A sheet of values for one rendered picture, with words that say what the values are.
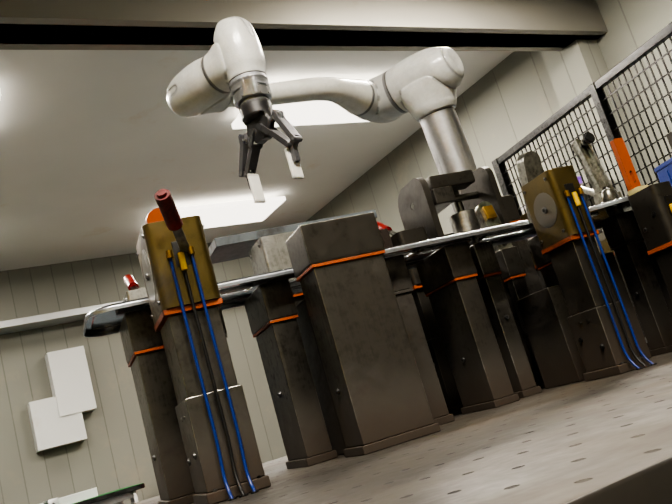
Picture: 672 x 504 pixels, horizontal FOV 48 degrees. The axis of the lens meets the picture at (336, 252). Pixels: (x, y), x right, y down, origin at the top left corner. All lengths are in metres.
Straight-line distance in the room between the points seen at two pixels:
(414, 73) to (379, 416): 1.24
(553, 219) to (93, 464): 6.85
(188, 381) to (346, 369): 0.22
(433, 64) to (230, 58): 0.59
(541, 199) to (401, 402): 0.45
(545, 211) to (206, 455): 0.69
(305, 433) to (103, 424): 6.74
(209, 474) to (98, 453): 6.89
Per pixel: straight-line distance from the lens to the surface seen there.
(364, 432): 1.06
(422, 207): 1.62
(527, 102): 5.97
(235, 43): 1.78
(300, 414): 1.19
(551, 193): 1.30
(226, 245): 1.57
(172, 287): 0.99
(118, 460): 7.89
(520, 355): 1.42
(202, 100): 1.86
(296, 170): 1.65
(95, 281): 8.16
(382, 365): 1.08
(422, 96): 2.10
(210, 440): 0.98
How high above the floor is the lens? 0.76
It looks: 12 degrees up
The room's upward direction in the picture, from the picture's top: 16 degrees counter-clockwise
